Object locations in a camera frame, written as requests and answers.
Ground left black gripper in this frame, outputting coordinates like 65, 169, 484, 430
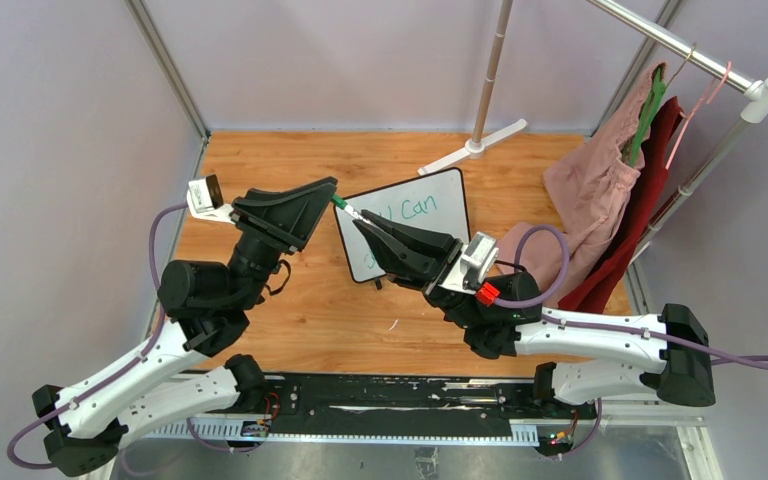
229, 178, 341, 310

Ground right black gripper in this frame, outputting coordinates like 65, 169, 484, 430
353, 212, 484, 330

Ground green marker cap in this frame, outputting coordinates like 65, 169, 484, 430
331, 195, 347, 210

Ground small whiteboard black frame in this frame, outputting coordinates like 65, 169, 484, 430
333, 167, 471, 283

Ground whiteboard marker white body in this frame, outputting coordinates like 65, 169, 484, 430
343, 205, 367, 222

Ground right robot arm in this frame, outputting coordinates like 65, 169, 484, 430
344, 206, 716, 418

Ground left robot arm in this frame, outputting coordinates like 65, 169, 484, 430
32, 175, 338, 477

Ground dark red garment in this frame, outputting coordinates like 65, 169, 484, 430
559, 97, 685, 313

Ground pink garment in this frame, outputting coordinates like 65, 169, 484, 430
499, 62, 668, 303

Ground green clothes hanger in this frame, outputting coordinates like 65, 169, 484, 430
622, 63, 667, 167

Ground pink clothes hanger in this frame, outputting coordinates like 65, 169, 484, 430
664, 61, 733, 170

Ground metal clothes rack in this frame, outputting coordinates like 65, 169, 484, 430
418, 1, 768, 260

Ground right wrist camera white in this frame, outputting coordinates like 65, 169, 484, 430
438, 232, 499, 295

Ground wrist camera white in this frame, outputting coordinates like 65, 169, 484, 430
438, 232, 499, 295
186, 174, 232, 223

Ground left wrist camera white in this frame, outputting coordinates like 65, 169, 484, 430
186, 174, 232, 223

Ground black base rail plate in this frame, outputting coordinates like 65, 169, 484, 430
100, 370, 697, 458

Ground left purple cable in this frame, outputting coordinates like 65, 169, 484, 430
6, 202, 273, 477

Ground purple cable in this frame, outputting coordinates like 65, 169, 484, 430
6, 202, 273, 477
479, 225, 768, 458

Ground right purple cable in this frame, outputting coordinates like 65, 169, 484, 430
479, 225, 768, 458

